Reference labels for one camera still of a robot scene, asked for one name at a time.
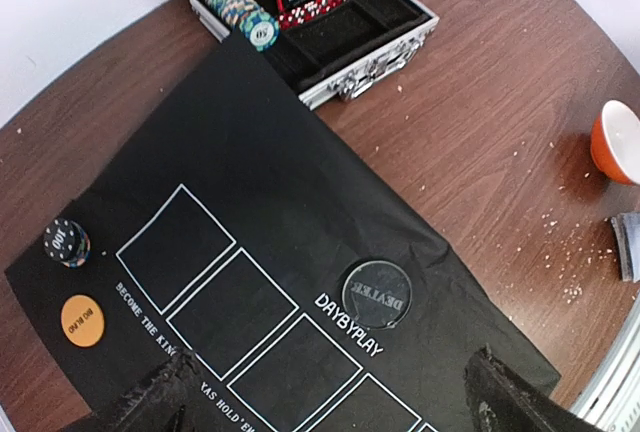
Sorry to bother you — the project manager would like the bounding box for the aluminium poker case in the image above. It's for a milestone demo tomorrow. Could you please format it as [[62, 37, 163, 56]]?
[[189, 0, 439, 109]]

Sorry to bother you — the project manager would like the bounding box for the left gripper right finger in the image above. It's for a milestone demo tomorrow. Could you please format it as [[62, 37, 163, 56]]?
[[464, 346, 595, 432]]

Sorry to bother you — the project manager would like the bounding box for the left chip stack in case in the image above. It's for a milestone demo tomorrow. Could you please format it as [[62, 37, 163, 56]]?
[[205, 0, 280, 52]]

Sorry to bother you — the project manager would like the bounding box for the black poker mat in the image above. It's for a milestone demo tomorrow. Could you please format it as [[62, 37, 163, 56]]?
[[8, 35, 559, 431]]

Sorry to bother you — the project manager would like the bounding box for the poker chip stack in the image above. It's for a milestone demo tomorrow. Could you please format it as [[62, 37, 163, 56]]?
[[43, 217, 91, 269]]

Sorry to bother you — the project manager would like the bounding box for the orange big blind button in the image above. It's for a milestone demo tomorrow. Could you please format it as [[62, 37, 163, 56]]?
[[60, 294, 106, 348]]

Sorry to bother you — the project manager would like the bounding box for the white and orange bowl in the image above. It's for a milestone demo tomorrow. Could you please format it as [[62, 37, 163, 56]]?
[[590, 100, 639, 186]]

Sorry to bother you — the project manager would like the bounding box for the deck of grey cards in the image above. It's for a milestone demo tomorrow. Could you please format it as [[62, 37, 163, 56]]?
[[610, 212, 640, 283]]

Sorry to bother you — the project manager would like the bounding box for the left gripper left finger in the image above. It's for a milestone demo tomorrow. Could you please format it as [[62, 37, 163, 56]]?
[[63, 351, 198, 431]]

